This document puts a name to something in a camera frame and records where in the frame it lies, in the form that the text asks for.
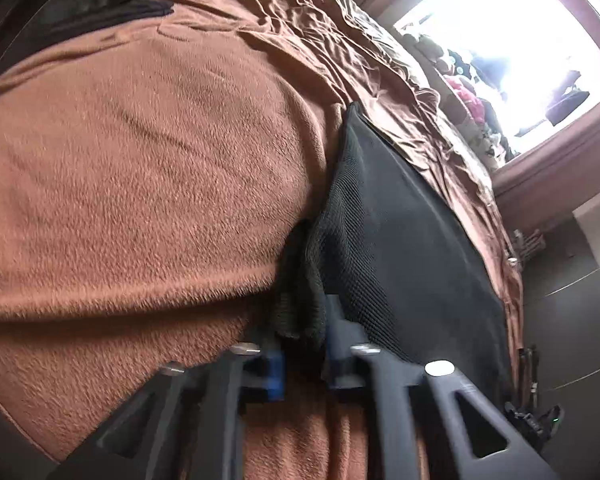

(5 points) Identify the pile of plush toys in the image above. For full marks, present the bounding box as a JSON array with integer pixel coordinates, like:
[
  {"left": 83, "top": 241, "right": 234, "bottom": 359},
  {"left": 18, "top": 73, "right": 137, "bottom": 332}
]
[{"left": 405, "top": 32, "right": 516, "bottom": 161}]

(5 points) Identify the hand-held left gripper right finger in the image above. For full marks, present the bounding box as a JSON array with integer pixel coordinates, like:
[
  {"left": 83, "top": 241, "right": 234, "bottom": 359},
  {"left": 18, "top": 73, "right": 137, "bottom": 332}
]
[{"left": 322, "top": 295, "right": 556, "bottom": 480}]

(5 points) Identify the black waffle-knit T-shirt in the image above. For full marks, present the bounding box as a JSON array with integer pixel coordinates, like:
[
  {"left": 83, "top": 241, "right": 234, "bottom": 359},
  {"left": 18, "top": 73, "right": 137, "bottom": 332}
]
[{"left": 265, "top": 100, "right": 518, "bottom": 406}]

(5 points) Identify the white and red rack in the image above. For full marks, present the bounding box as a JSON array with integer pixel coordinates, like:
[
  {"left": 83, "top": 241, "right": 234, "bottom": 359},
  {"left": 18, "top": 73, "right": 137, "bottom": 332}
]
[{"left": 510, "top": 229, "right": 546, "bottom": 266}]

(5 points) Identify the brown fleece blanket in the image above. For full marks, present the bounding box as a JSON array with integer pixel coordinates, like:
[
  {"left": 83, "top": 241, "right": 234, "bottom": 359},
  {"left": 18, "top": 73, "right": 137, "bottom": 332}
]
[{"left": 0, "top": 0, "right": 526, "bottom": 480}]

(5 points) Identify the bright window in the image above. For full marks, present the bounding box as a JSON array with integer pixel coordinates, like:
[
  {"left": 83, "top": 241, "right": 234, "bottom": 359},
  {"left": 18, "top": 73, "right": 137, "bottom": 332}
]
[{"left": 395, "top": 0, "right": 600, "bottom": 161}]

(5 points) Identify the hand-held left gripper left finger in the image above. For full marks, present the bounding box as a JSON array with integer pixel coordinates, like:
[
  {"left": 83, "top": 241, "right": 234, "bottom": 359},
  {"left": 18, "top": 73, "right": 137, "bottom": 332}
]
[{"left": 45, "top": 330, "right": 287, "bottom": 480}]

